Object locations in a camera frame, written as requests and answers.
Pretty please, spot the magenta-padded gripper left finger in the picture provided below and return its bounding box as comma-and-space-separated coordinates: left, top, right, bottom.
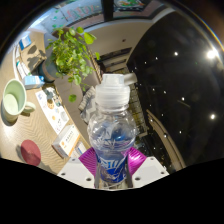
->
56, 147, 100, 190

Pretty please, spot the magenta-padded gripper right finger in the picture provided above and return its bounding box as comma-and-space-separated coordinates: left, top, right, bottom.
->
124, 146, 170, 190

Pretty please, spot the clear blue-labelled drink bottle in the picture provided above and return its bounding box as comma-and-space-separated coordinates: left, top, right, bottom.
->
87, 73, 138, 185

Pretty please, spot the blue and white flat pack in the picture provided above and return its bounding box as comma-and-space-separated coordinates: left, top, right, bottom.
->
73, 141, 89, 158

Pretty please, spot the white cardboard box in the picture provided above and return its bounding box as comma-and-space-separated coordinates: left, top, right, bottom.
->
51, 124, 82, 158

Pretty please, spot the flat round red coaster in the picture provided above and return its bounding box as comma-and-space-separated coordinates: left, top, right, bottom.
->
20, 139, 42, 167

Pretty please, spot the printed menu sheet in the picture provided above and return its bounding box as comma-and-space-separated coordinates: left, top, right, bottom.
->
34, 86, 70, 135

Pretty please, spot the pale green mug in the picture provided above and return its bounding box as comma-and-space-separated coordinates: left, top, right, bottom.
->
1, 78, 37, 123

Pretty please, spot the light blue small carton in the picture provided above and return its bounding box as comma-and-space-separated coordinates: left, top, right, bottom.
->
23, 74, 46, 90

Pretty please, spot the green potted plant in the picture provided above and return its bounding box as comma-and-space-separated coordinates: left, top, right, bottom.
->
41, 26, 101, 104

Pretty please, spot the white tube with green end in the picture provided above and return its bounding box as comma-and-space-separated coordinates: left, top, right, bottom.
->
14, 44, 32, 79

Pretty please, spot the brown paper bag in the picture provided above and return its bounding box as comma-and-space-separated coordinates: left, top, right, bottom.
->
19, 41, 48, 73

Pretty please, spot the group of ceiling spotlights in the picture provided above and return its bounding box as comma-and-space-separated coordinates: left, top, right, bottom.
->
146, 46, 221, 134

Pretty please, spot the blue and white small box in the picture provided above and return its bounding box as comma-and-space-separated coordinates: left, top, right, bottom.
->
18, 34, 33, 51

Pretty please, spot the window with festive decals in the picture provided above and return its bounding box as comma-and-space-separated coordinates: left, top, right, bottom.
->
29, 0, 168, 32

